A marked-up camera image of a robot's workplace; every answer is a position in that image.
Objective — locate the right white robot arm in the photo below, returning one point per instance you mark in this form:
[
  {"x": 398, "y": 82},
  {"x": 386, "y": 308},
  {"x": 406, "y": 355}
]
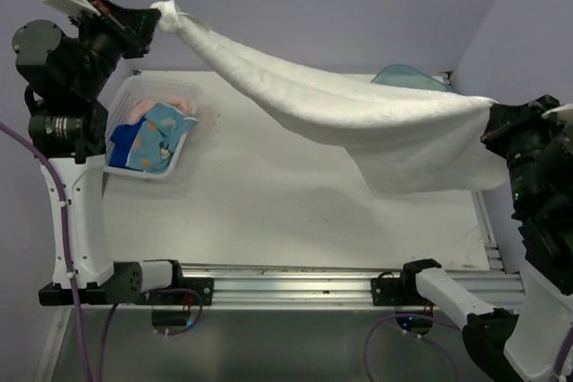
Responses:
[{"x": 536, "y": 343}]

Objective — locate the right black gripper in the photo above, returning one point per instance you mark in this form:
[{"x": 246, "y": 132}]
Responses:
[{"x": 503, "y": 117}]

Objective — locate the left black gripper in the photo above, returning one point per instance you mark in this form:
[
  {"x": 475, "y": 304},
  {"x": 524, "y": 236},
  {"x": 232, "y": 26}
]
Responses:
[{"x": 133, "y": 27}]

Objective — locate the dark blue cloth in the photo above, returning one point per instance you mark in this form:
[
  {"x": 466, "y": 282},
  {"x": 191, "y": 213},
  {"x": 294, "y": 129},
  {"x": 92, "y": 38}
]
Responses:
[{"x": 123, "y": 137}]

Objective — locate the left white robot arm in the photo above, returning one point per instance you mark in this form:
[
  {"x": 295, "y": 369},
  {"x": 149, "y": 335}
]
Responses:
[{"x": 67, "y": 135}]

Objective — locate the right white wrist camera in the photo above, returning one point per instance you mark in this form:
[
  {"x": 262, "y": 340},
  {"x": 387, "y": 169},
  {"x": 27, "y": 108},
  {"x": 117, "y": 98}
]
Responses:
[{"x": 562, "y": 114}]

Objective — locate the aluminium mounting rail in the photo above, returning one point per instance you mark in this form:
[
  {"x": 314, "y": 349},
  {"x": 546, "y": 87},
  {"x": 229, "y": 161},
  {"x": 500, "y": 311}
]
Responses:
[{"x": 303, "y": 288}]

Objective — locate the light blue patterned cloth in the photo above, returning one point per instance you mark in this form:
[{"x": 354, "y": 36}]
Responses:
[{"x": 158, "y": 138}]

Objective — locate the white towel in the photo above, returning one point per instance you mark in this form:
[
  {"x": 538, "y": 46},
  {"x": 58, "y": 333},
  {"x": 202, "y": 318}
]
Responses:
[{"x": 402, "y": 140}]

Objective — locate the teal transparent plastic bin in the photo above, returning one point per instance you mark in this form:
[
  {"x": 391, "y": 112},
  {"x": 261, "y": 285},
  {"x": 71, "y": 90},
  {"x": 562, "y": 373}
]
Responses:
[{"x": 405, "y": 76}]

